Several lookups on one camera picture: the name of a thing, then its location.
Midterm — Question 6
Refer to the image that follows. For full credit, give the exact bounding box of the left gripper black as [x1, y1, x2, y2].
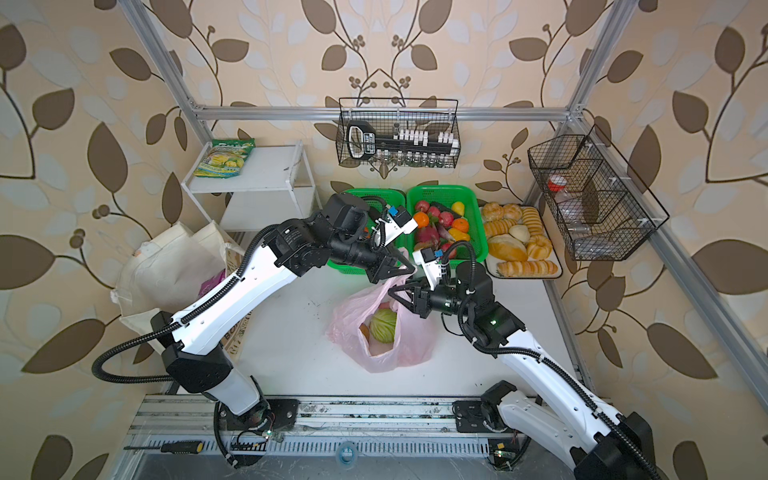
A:
[326, 232, 419, 282]

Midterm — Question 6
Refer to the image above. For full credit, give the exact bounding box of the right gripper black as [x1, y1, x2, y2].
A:
[390, 276, 475, 320]

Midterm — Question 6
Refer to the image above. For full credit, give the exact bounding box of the green cabbage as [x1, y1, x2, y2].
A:
[369, 308, 397, 344]

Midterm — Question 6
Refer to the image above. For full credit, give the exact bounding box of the pink plastic grocery bag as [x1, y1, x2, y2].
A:
[327, 276, 437, 374]

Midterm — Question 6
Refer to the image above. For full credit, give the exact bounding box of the green basket with vegetables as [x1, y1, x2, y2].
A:
[326, 188, 409, 276]

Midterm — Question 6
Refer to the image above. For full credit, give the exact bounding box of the magenta snack bag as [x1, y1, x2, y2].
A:
[198, 269, 227, 297]

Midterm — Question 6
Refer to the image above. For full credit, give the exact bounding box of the yellow-green snack packet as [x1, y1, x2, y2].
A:
[193, 139, 255, 179]

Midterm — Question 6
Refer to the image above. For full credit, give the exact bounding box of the cream canvas tote bag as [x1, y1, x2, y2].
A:
[110, 222, 244, 334]

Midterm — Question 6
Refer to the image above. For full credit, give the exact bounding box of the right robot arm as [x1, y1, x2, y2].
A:
[389, 248, 660, 479]

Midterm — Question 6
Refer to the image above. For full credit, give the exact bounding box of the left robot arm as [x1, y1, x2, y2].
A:
[91, 193, 417, 419]

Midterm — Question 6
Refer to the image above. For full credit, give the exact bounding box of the green basket with fruit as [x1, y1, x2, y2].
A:
[405, 185, 489, 263]

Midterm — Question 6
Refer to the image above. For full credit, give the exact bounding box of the tray of bread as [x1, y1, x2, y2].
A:
[480, 202, 563, 280]

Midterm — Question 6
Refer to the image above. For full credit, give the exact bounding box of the white two-tier shelf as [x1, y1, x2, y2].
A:
[180, 141, 321, 232]

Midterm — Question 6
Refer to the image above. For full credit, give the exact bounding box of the red-capped bottle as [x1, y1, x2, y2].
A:
[547, 174, 584, 223]

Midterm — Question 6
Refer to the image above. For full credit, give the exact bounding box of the black wire basket back wall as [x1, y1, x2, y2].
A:
[335, 95, 462, 173]

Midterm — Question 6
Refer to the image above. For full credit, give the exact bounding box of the black wire basket wall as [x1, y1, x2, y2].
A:
[527, 126, 669, 261]
[335, 95, 462, 173]

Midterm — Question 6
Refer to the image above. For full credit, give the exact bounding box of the black wire basket right wall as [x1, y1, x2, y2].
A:
[527, 126, 669, 261]

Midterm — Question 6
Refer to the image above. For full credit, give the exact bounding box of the black-handled screwdriver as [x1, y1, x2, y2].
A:
[124, 440, 205, 455]

